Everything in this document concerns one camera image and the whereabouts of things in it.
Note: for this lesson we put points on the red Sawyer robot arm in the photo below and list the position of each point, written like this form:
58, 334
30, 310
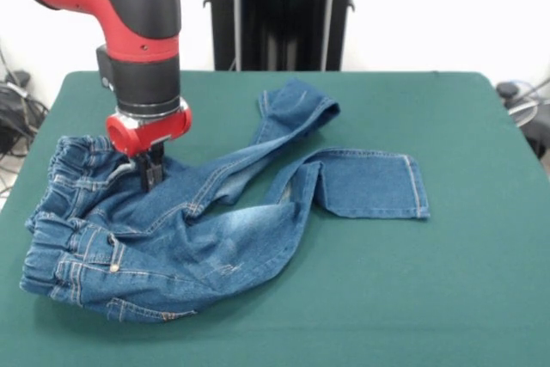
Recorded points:
129, 19

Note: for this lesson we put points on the blue denim jeans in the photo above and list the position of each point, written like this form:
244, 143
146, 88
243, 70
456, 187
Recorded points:
215, 238

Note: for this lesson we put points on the dark green table cloth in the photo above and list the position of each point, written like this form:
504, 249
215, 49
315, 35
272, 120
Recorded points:
386, 298

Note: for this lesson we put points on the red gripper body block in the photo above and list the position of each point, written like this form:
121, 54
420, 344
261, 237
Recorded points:
146, 132

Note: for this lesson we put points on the grey swivel chair base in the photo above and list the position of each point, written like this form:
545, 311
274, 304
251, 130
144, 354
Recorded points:
18, 78
526, 113

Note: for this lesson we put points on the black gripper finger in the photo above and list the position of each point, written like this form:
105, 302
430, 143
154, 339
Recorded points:
145, 175
158, 165

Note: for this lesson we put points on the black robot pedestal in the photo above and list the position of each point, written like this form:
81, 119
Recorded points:
279, 10

